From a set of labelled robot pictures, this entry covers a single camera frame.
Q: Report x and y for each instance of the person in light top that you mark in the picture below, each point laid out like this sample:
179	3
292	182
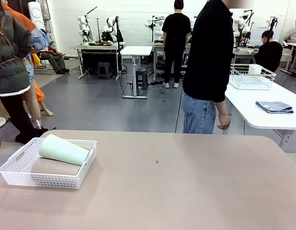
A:
294	33

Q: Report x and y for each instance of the person's right forearm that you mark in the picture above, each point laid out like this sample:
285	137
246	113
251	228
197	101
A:
221	107

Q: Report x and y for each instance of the blue towel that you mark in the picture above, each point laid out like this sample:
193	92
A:
275	106

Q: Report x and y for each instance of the grey workbench behind man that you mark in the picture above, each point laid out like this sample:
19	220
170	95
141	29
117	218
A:
158	48

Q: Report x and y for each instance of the standing man in black clothes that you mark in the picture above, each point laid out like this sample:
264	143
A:
175	36

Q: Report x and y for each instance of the mannequin in blue patterned shirt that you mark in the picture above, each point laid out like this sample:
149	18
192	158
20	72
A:
39	38

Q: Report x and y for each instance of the white tower appliance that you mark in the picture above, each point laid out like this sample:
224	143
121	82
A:
36	12

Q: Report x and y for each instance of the white robot arm with camera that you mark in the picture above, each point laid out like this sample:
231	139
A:
239	22

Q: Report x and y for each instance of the wood-top robot workbench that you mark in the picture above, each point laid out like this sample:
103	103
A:
97	47

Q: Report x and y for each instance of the light green cup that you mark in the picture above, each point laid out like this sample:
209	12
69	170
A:
63	151

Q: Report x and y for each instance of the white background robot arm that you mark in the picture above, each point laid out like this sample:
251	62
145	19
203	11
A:
158	33
81	26

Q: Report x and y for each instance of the figure in green puffer jacket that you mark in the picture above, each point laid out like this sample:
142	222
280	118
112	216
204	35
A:
11	60

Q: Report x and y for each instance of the white perforated plastic basket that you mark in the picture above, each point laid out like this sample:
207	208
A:
54	180

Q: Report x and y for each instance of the person in black shirt and jeans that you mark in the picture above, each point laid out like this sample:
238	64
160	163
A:
205	60

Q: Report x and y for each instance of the black power strip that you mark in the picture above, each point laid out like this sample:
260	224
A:
157	82

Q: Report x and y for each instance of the person's right hand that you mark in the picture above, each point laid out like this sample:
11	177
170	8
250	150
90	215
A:
224	122

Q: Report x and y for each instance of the white standing desk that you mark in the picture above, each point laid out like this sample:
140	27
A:
135	49

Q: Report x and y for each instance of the seated person in dark clothes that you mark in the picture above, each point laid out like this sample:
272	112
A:
54	60

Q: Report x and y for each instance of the tall grey plastic stool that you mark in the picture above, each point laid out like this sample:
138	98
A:
141	76

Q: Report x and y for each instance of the white cup in rack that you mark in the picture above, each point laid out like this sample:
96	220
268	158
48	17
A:
255	69

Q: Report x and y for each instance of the white desk with grey leg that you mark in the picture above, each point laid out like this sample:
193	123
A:
294	44

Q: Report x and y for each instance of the white table with rounded corner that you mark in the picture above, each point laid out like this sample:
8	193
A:
246	112

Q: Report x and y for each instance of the person in black sweater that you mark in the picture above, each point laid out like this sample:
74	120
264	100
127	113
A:
270	55

